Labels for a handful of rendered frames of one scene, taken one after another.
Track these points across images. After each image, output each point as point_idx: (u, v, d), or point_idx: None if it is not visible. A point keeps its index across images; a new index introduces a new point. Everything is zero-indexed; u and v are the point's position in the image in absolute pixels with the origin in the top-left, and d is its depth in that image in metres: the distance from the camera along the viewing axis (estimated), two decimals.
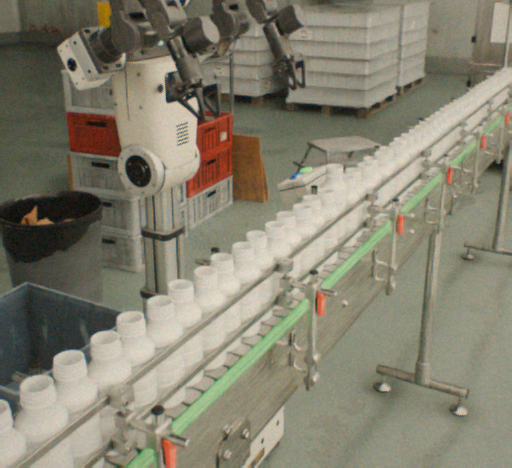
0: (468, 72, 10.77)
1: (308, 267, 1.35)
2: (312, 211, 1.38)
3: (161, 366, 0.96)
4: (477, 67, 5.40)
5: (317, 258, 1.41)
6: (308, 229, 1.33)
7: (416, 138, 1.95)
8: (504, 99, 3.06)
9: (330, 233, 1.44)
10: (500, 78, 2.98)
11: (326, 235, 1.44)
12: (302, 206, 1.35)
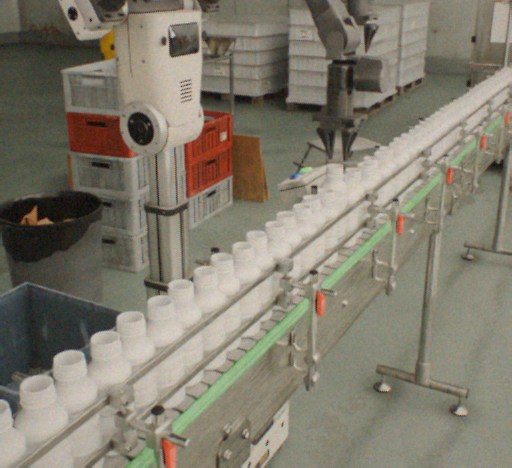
0: (468, 72, 10.77)
1: (308, 267, 1.35)
2: (312, 211, 1.38)
3: (161, 366, 0.96)
4: (477, 67, 5.40)
5: (317, 258, 1.41)
6: (308, 229, 1.33)
7: (416, 138, 1.95)
8: (504, 99, 3.06)
9: (330, 233, 1.44)
10: (500, 78, 2.98)
11: (326, 235, 1.44)
12: (302, 206, 1.35)
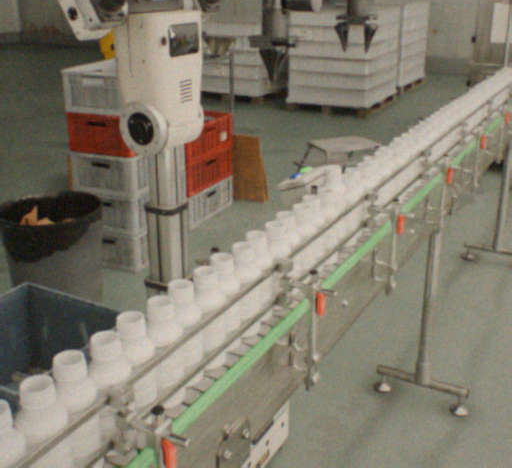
0: (468, 72, 10.77)
1: (307, 267, 1.35)
2: (312, 211, 1.38)
3: (161, 366, 0.96)
4: (477, 67, 5.40)
5: (318, 258, 1.41)
6: (307, 229, 1.33)
7: (416, 138, 1.95)
8: (504, 99, 3.06)
9: (328, 233, 1.43)
10: (500, 78, 2.98)
11: (324, 235, 1.44)
12: (303, 206, 1.35)
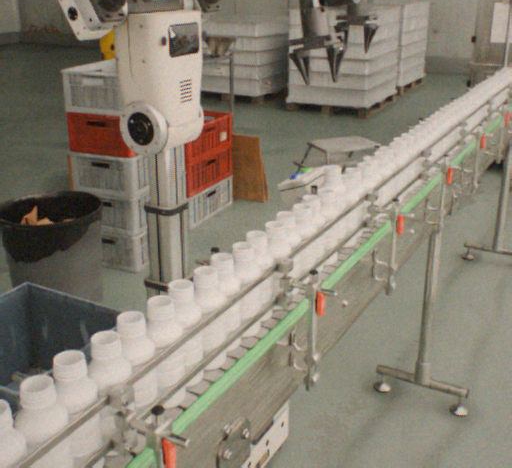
0: (468, 72, 10.77)
1: (307, 267, 1.35)
2: (312, 211, 1.38)
3: (161, 366, 0.96)
4: (477, 67, 5.40)
5: (318, 258, 1.41)
6: (307, 229, 1.33)
7: (416, 138, 1.95)
8: (504, 99, 3.06)
9: (328, 233, 1.43)
10: (500, 78, 2.98)
11: (324, 235, 1.44)
12: (303, 206, 1.35)
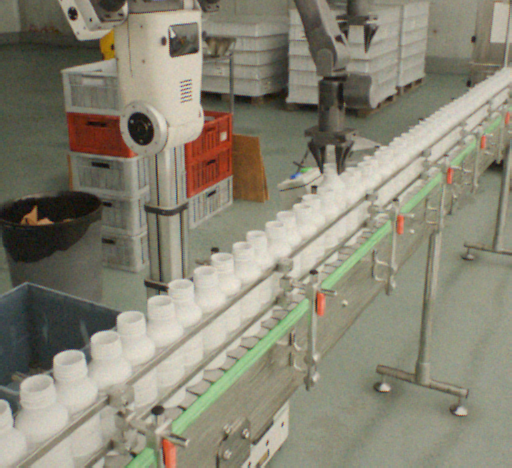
0: (468, 72, 10.77)
1: (307, 267, 1.35)
2: (312, 211, 1.38)
3: (161, 366, 0.96)
4: (477, 67, 5.40)
5: (319, 257, 1.41)
6: (307, 229, 1.33)
7: (416, 138, 1.95)
8: (504, 99, 3.06)
9: (328, 232, 1.43)
10: (500, 78, 2.98)
11: (324, 234, 1.44)
12: (303, 206, 1.35)
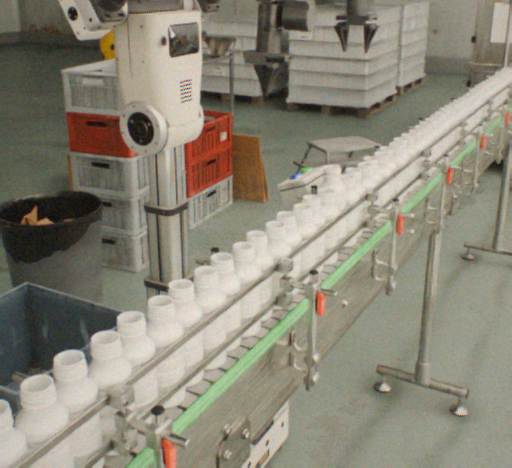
0: (468, 72, 10.77)
1: (307, 267, 1.35)
2: (313, 211, 1.38)
3: (161, 366, 0.96)
4: (477, 67, 5.40)
5: (319, 258, 1.41)
6: (307, 229, 1.33)
7: (416, 138, 1.95)
8: (504, 99, 3.06)
9: (327, 233, 1.43)
10: (500, 78, 2.98)
11: (324, 235, 1.44)
12: (304, 206, 1.35)
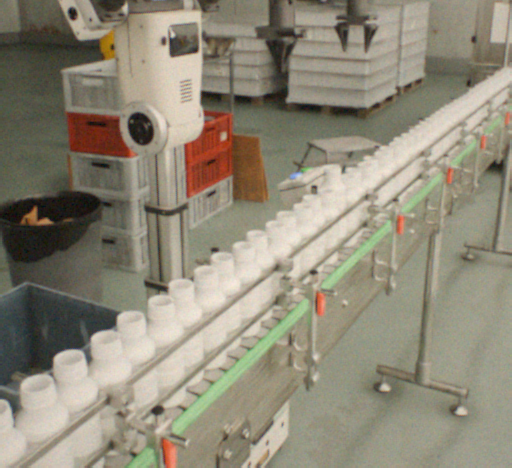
0: (468, 72, 10.77)
1: (307, 267, 1.35)
2: (313, 211, 1.38)
3: (161, 366, 0.96)
4: (477, 67, 5.40)
5: (319, 258, 1.41)
6: (307, 229, 1.33)
7: (416, 138, 1.95)
8: (504, 99, 3.06)
9: (327, 233, 1.43)
10: (500, 78, 2.98)
11: (324, 235, 1.44)
12: (304, 206, 1.35)
